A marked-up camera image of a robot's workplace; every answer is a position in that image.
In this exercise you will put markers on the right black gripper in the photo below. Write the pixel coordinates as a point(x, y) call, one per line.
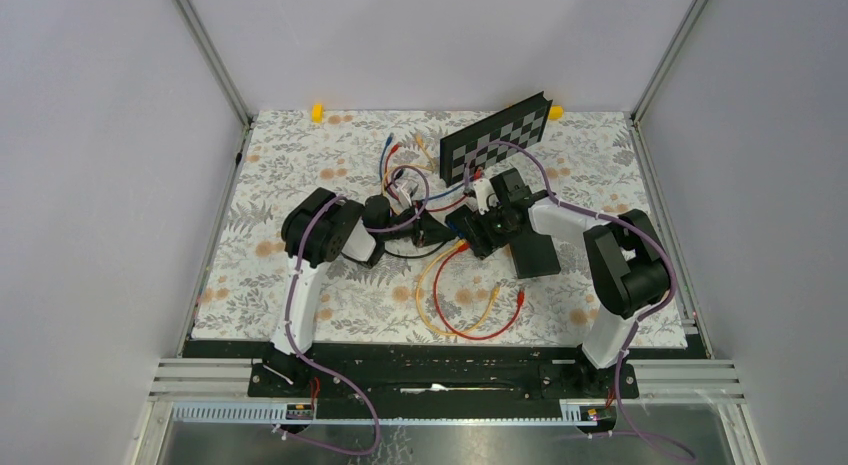
point(512, 236)

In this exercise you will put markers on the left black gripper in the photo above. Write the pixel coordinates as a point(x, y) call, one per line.
point(430, 232)

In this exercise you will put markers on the small black adapter box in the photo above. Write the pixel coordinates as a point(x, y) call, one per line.
point(466, 224)

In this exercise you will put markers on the black network switch box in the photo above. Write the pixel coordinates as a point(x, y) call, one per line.
point(534, 255)

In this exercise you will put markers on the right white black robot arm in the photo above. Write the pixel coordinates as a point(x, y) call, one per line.
point(627, 264)

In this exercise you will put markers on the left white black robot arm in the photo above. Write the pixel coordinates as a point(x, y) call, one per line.
point(325, 226)

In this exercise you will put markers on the floral patterned table mat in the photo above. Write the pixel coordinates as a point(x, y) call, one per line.
point(586, 158)

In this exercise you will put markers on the black white checkerboard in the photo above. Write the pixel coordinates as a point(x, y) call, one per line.
point(484, 143)

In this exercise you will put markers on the right yellow corner clip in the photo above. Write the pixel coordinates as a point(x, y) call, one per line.
point(556, 112)

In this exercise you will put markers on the yellow corner clip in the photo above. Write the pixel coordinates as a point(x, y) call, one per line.
point(556, 112)
point(317, 113)

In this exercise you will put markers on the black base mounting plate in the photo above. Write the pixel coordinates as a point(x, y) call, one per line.
point(412, 382)

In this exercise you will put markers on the left yellow corner clip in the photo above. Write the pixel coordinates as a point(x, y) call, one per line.
point(317, 113)

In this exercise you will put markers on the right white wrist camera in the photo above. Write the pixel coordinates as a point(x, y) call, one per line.
point(483, 191)

